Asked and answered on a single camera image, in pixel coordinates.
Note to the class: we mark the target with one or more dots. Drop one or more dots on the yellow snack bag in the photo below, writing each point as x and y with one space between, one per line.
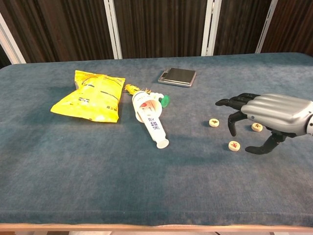
93 100

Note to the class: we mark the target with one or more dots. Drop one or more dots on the grey metal flat case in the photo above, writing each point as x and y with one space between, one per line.
179 76

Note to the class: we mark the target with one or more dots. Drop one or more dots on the white metal frame post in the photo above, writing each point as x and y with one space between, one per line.
9 41
265 29
113 31
210 29

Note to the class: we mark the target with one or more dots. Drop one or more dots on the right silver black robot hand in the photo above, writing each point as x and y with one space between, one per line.
274 110

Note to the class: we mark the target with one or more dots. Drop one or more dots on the wooden table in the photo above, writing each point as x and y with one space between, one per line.
73 227

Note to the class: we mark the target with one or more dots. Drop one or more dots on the white tube blue text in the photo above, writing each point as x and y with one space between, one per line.
155 127

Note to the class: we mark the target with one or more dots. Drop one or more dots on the small bottle green cap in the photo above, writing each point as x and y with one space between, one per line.
165 101

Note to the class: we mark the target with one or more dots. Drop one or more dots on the white paper cup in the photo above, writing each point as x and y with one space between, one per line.
141 96

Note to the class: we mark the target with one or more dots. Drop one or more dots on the blue table cloth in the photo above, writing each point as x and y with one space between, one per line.
97 171

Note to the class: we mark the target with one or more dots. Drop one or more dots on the wooden chess piece red character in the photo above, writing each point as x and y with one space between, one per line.
234 146

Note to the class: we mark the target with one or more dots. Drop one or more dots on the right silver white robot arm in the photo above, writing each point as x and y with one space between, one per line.
311 124

